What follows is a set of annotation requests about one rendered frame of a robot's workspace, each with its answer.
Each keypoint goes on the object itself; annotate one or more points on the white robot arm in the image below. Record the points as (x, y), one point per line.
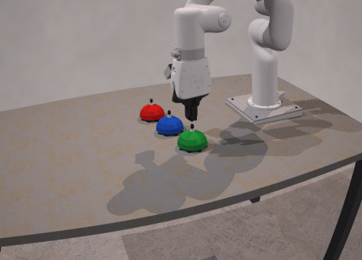
(193, 21)

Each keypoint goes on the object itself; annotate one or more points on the red dome bell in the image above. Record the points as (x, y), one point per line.
(151, 112)

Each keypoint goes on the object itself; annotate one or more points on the green dome bell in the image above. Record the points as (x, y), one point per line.
(192, 140)

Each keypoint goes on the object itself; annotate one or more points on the blue dome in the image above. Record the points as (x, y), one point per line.
(169, 125)

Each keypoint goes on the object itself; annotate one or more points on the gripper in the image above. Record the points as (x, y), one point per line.
(190, 82)

